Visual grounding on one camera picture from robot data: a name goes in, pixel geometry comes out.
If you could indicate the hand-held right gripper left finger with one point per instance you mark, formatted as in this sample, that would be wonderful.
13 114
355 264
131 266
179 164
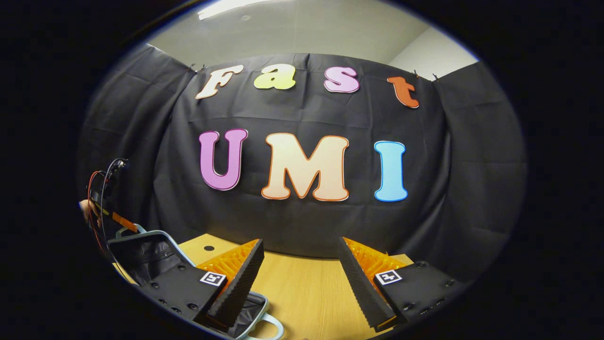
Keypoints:
240 283

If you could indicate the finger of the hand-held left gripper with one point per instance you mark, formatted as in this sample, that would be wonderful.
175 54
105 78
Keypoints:
125 223

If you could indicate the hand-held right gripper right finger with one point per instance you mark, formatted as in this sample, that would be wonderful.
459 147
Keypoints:
363 288

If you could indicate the light blue suitcase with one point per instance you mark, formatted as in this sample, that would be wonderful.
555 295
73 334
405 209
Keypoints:
151 255

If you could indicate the black backdrop cloth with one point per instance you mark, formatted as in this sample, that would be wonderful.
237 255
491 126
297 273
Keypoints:
302 118

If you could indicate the ceiling light panel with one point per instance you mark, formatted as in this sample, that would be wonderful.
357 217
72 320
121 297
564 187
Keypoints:
226 7

